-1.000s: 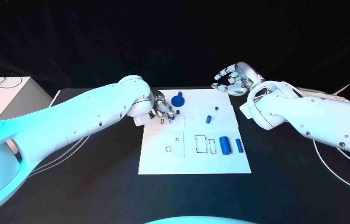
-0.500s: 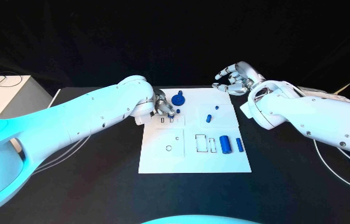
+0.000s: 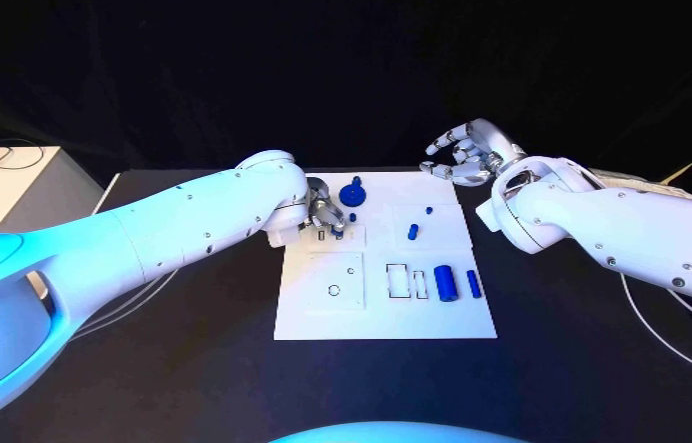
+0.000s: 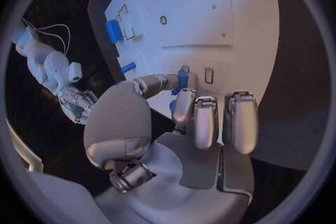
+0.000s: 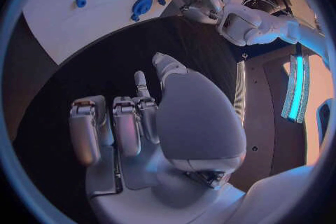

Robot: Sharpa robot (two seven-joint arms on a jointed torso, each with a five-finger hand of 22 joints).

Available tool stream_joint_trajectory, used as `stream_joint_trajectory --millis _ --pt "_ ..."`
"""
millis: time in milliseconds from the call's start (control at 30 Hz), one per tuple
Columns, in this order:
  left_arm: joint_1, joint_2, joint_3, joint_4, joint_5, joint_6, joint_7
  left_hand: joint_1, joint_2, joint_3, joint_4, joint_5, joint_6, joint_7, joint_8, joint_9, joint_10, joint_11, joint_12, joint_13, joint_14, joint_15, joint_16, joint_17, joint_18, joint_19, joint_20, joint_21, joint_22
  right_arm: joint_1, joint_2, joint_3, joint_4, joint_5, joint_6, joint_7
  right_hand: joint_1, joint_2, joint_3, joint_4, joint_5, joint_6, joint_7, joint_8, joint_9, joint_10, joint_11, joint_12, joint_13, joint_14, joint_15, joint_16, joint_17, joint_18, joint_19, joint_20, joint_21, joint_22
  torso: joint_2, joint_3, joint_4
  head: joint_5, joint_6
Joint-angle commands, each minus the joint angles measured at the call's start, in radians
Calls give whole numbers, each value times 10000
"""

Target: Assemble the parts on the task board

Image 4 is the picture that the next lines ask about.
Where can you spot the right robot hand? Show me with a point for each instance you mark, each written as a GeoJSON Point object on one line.
{"type": "Point", "coordinates": [76, 104]}

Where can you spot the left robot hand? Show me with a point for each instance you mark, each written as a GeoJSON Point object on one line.
{"type": "Point", "coordinates": [168, 165]}

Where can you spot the blue plug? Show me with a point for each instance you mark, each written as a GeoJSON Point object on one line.
{"type": "Point", "coordinates": [182, 81]}

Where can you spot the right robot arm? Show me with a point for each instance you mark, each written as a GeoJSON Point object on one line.
{"type": "Point", "coordinates": [44, 60]}

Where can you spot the white task board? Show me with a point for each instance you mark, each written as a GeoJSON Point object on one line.
{"type": "Point", "coordinates": [199, 24]}

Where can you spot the blue peg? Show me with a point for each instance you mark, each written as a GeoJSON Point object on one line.
{"type": "Point", "coordinates": [128, 67]}

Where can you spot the blue cylinder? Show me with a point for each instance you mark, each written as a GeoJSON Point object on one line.
{"type": "Point", "coordinates": [113, 31]}

